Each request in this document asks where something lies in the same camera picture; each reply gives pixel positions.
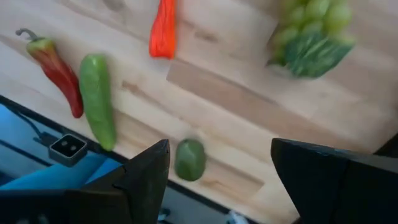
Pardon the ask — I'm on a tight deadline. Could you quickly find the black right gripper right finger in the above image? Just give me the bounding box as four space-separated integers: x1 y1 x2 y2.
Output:
271 138 398 224

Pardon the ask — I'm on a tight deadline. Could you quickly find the red green-stemmed long pepper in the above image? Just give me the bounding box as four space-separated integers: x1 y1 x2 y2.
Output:
15 27 85 119

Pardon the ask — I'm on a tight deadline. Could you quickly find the black table-level camera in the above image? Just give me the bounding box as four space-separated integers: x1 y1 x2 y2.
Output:
49 133 88 168

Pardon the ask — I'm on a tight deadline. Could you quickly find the black camera cable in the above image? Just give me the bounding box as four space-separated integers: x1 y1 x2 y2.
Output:
12 110 52 144

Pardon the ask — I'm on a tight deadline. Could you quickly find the dark green avocado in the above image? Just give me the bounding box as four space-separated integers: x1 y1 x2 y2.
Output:
174 138 207 182

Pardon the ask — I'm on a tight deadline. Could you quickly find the orange-red chili pepper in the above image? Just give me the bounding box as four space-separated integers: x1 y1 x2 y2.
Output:
148 0 178 60

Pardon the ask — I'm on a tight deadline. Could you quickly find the green grape bunch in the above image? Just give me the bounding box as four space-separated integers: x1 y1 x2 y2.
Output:
266 0 356 79

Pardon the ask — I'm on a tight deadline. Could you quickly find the green cucumber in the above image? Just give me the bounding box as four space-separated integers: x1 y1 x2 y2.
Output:
78 53 118 152

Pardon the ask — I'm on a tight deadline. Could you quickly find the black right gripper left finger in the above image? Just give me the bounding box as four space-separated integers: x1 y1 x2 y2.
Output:
59 139 171 224

